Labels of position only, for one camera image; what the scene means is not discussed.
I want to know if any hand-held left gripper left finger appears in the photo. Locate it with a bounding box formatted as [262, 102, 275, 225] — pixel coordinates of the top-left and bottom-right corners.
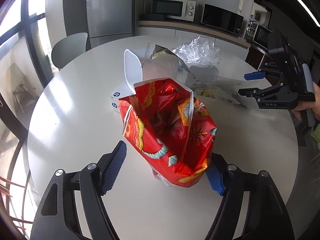
[30, 140, 127, 240]

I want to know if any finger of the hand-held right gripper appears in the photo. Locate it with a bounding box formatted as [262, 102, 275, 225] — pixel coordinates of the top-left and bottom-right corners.
[244, 64, 284, 81]
[238, 83, 288, 103]

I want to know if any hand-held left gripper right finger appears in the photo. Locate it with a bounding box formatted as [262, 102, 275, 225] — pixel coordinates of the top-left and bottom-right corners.
[205, 152, 296, 240]

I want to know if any clear plastic bag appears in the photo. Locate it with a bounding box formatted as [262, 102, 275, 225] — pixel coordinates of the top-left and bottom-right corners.
[172, 36, 222, 67]

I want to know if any red floral gift bag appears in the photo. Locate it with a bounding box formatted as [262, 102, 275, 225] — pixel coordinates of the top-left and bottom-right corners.
[118, 78, 217, 188]

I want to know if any white cardboard box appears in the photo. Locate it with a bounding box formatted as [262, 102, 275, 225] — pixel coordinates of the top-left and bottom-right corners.
[109, 81, 137, 113]

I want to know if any person's right hand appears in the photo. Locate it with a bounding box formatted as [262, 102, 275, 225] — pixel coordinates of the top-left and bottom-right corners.
[293, 84, 320, 121]

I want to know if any small black oven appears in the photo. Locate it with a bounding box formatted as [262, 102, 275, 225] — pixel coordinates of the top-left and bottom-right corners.
[252, 24, 273, 50]

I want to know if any clear printed plastic wrapper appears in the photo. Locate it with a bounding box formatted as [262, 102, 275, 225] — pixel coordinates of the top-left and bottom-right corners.
[191, 79, 248, 109]

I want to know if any potted plant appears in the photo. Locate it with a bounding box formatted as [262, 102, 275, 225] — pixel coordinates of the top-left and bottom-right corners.
[246, 14, 258, 39]

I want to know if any white crumpled paper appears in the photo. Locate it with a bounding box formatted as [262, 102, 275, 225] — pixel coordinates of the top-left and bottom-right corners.
[152, 169, 173, 187]

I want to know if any ceiling light strip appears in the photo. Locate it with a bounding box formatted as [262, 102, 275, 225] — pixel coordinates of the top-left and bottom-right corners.
[291, 0, 320, 27]

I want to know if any black microwave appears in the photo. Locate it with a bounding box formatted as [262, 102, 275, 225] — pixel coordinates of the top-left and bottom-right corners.
[201, 4, 244, 35]

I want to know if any white counter cabinet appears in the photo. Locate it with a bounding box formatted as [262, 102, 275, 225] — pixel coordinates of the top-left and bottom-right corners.
[136, 20, 251, 50]

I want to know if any yellow-green cloth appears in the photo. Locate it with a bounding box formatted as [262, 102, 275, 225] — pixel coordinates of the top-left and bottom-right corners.
[311, 124, 320, 151]

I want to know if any white microwave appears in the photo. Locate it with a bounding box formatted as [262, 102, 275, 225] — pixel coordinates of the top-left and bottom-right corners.
[151, 0, 195, 22]

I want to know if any red metal rack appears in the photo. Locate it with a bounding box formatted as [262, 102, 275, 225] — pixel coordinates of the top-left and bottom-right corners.
[0, 176, 27, 230]

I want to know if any black flat tray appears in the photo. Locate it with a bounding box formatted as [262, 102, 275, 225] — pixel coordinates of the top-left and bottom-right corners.
[139, 13, 167, 21]

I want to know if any green plastic chair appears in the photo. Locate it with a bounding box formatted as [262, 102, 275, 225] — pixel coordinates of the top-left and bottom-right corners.
[51, 32, 89, 71]

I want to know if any silver refrigerator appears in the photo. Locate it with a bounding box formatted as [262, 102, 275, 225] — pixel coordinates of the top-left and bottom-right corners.
[86, 0, 137, 49]

